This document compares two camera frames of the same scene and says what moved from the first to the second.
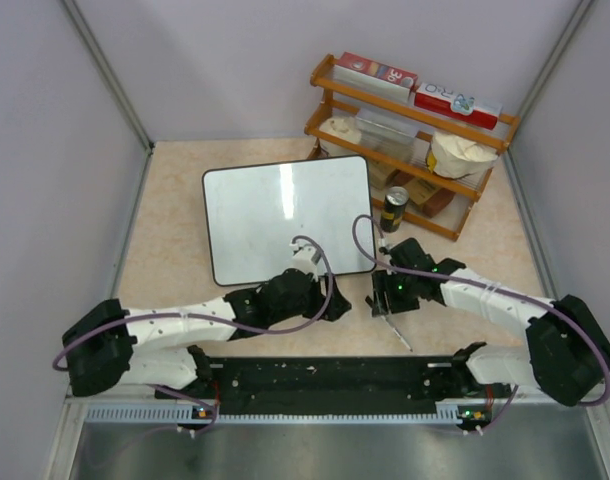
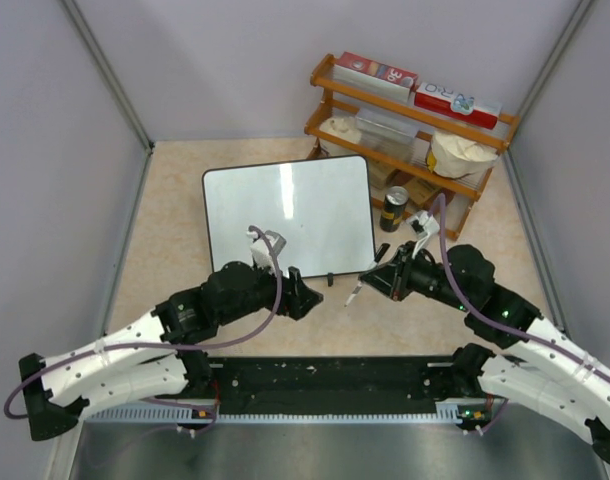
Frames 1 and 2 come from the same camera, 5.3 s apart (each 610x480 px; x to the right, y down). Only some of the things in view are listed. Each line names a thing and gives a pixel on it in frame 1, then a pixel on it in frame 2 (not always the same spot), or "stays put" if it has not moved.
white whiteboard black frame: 254,212 stays put
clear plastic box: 388,133 stays put
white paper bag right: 455,157 stays put
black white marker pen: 396,330 -> 383,248
